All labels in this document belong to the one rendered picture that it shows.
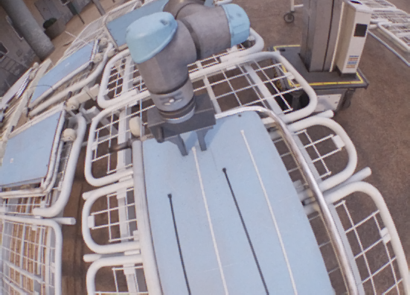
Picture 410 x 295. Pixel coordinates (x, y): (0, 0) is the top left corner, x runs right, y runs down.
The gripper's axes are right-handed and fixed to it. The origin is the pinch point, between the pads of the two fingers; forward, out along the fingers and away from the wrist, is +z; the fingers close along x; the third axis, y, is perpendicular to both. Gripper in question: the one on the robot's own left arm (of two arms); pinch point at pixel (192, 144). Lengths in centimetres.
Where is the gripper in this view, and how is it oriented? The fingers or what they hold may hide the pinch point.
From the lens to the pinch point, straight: 48.1
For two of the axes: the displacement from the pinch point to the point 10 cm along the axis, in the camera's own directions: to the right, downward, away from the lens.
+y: 2.0, 8.0, -5.7
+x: 9.7, -2.6, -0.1
